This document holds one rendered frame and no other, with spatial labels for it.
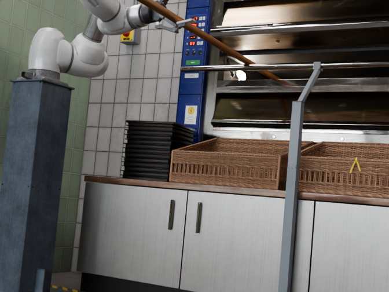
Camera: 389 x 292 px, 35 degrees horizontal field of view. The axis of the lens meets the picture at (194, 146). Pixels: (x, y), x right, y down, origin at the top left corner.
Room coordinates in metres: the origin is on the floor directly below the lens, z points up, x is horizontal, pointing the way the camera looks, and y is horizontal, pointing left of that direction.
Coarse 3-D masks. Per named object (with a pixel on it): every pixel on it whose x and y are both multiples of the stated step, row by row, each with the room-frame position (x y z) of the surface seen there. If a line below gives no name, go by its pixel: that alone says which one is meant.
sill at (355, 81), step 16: (240, 80) 3.31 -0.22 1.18; (256, 80) 3.26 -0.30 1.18; (272, 80) 3.22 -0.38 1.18; (288, 80) 3.17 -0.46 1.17; (304, 80) 3.13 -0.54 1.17; (320, 80) 3.09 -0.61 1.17; (336, 80) 3.05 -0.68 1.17; (352, 80) 3.01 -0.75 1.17; (368, 80) 2.97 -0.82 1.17; (384, 80) 2.93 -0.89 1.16
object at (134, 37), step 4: (140, 28) 3.64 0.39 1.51; (132, 32) 3.60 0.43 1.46; (136, 32) 3.61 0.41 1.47; (140, 32) 3.65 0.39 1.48; (120, 36) 3.64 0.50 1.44; (124, 36) 3.62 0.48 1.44; (128, 36) 3.61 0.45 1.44; (132, 36) 3.59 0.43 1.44; (136, 36) 3.61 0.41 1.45; (120, 40) 3.64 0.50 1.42; (124, 40) 3.62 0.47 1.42; (128, 40) 3.61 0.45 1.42; (132, 40) 3.59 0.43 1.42; (136, 40) 3.62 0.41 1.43; (128, 44) 3.67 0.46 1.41; (132, 44) 3.66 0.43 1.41; (136, 44) 3.65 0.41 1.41
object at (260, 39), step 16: (224, 32) 3.21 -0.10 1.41; (240, 32) 3.16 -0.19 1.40; (256, 32) 3.11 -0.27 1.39; (272, 32) 3.07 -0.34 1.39; (288, 32) 3.03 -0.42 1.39; (304, 32) 3.00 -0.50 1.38; (320, 32) 2.97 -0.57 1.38; (336, 32) 2.94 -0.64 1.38; (352, 32) 2.91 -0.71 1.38; (368, 32) 2.88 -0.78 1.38; (384, 32) 2.85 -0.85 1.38; (240, 48) 3.34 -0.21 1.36; (256, 48) 3.30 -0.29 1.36; (272, 48) 3.27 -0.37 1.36
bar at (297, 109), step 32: (256, 64) 2.86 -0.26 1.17; (288, 64) 2.78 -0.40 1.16; (320, 64) 2.70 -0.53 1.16; (352, 64) 2.63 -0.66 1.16; (384, 64) 2.57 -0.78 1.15; (288, 160) 2.52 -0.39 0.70; (288, 192) 2.52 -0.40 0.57; (288, 224) 2.51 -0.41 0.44; (288, 256) 2.51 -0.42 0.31; (288, 288) 2.52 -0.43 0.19
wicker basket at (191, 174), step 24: (192, 144) 3.08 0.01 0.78; (216, 144) 3.31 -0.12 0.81; (240, 144) 3.25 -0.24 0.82; (264, 144) 3.18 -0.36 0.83; (288, 144) 3.12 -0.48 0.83; (312, 144) 3.05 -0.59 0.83; (192, 168) 2.86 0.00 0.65; (216, 168) 3.26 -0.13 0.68; (240, 168) 2.75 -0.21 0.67; (264, 168) 2.69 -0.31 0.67
